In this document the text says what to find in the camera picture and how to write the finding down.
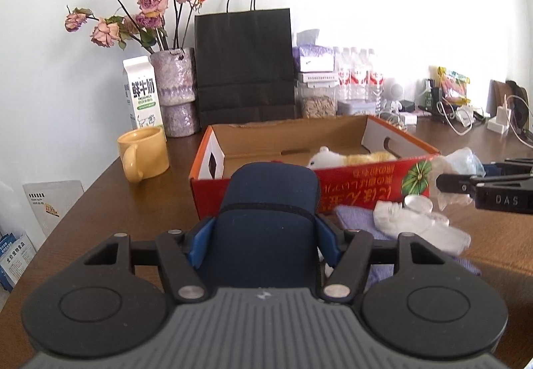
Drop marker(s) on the purple glitter vase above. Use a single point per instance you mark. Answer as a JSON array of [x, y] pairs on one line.
[[175, 77]]

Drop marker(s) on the yellow snack packet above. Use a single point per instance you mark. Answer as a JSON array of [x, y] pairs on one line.
[[454, 85]]

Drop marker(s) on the brown flat case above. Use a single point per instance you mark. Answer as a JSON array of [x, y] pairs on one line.
[[497, 92]]

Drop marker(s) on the blue white packet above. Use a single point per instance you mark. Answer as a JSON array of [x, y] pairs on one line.
[[16, 260]]

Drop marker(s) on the black power adapter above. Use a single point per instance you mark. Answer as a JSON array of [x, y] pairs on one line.
[[407, 106]]

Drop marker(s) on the white charger block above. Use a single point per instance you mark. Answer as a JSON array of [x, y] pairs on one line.
[[409, 119]]

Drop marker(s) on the navy blue case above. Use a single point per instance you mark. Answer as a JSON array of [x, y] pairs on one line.
[[266, 227]]

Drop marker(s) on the white round lid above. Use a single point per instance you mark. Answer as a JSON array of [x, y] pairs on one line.
[[418, 204]]

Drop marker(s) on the white plug adapter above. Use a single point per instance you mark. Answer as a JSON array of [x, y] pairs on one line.
[[499, 121]]

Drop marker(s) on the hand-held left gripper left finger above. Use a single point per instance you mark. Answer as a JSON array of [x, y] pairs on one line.
[[202, 242]]

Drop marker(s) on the yellow white plush toy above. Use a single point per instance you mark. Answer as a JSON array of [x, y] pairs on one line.
[[329, 158]]

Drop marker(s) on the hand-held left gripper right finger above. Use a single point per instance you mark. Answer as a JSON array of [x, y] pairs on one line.
[[331, 242]]

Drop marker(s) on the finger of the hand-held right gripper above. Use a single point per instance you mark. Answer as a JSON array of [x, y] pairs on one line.
[[456, 184], [514, 167]]

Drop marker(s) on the white green milk carton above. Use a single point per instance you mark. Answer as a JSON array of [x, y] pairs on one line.
[[141, 94]]

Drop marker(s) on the patterned tin box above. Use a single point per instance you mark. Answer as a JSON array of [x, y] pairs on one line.
[[356, 107]]

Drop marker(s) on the purple tissue pack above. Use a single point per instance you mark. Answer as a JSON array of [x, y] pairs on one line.
[[312, 56]]

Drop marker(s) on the yellow mug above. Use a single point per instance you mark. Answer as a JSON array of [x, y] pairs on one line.
[[145, 152]]

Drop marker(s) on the clear seed container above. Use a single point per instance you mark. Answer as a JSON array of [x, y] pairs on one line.
[[318, 104]]

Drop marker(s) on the black paper bag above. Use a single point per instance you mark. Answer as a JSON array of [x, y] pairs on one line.
[[241, 60]]

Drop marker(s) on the white sock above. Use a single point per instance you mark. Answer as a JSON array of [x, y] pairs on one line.
[[416, 227]]

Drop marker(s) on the red cardboard box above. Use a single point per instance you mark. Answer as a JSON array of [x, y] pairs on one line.
[[291, 135]]

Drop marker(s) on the clear plastic bag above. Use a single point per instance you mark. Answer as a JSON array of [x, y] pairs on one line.
[[458, 160]]

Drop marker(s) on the white robot speaker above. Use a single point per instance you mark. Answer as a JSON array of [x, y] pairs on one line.
[[395, 90]]

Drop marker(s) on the black desk stand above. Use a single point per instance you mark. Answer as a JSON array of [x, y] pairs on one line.
[[437, 102]]

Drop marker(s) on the purple knit cloth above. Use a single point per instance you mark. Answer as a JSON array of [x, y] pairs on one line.
[[354, 219]]

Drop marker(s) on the red label water bottle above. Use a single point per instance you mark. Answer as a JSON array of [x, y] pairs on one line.
[[359, 79], [376, 79], [343, 79]]

